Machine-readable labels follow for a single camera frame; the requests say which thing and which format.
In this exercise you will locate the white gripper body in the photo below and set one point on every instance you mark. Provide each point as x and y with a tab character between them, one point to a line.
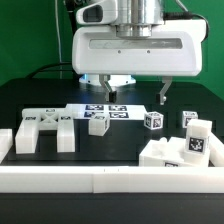
173	49

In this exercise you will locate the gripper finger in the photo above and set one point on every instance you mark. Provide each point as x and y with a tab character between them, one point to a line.
110	94
160	97

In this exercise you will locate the white chair seat part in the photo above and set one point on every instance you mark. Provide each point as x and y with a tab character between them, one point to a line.
171	153

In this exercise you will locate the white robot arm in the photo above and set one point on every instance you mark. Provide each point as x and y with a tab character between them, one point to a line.
136	37

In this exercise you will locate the white tagged cube near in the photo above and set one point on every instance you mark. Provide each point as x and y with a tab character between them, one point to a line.
153	120

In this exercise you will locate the white tagged cube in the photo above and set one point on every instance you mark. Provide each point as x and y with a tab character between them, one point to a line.
187	116
153	120

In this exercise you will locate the white tagged cube far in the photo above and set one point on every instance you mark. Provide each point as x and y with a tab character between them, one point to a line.
187	116

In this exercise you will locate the white tag plate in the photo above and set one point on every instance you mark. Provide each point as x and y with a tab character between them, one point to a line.
116	112

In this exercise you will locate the white left fence block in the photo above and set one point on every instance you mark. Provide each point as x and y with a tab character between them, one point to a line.
6	142

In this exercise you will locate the white chair back frame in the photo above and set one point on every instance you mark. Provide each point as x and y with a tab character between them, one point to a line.
45	119

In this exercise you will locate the white right fence rail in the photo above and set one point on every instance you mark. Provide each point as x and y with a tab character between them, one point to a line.
216	151

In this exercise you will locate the white fence rail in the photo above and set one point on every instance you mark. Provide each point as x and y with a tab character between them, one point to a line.
216	151
62	179

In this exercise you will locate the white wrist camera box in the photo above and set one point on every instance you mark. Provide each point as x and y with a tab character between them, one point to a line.
99	13

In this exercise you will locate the white front fence rail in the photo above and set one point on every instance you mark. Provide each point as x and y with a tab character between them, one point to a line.
62	179

